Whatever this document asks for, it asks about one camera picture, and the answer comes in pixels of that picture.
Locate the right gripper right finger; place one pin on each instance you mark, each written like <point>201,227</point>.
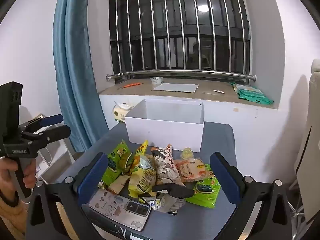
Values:
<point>233,183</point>

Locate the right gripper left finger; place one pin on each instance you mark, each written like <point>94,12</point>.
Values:
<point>81,187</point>

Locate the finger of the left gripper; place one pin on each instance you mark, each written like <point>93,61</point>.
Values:
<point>40,122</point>
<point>42,139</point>

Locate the orange flying cake snack pack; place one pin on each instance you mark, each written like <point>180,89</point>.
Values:
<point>191,170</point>

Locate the yellow jelly cup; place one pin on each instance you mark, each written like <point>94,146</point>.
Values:
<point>187,153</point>

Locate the yellow green-pea snack bag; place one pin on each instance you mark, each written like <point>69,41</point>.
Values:
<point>143,174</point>

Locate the white cartoon snack bag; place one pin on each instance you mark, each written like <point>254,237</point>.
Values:
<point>165,167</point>

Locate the grey silver snack packet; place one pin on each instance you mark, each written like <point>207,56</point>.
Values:
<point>169,197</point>

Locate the person's left hand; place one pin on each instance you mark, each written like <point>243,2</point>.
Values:
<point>8,188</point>

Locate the green seaweed snack bag right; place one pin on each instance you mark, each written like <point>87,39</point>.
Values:
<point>206,191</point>

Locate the green seaweed snack bag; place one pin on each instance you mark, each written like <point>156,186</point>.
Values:
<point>119,162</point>
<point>206,191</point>

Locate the beige small snack packet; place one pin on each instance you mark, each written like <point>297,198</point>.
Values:
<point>116,186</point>

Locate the blue curtain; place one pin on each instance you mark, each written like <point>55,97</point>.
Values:
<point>78,97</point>

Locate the green seaweed snack bag left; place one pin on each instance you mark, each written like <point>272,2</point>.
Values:
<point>119,162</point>

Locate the white office chair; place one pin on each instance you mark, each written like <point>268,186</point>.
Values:
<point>305,218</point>

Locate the beige fleece left sleeve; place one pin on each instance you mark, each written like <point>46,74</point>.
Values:
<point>14,217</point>

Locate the tissue box pack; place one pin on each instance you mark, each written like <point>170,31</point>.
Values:
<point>120,110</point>

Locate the white cardboard box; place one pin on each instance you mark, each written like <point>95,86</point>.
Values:
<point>162,122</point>

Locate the green tissue packs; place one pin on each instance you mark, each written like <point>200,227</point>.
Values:
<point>251,94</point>

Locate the small pen on sill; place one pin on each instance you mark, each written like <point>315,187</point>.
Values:
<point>215,92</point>

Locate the white foam board sheet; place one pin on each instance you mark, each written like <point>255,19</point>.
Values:
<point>177,87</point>

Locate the orange handled tool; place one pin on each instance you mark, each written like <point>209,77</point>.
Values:
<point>131,85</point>

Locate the steel window guard rail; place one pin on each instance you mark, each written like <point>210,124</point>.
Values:
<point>209,39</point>

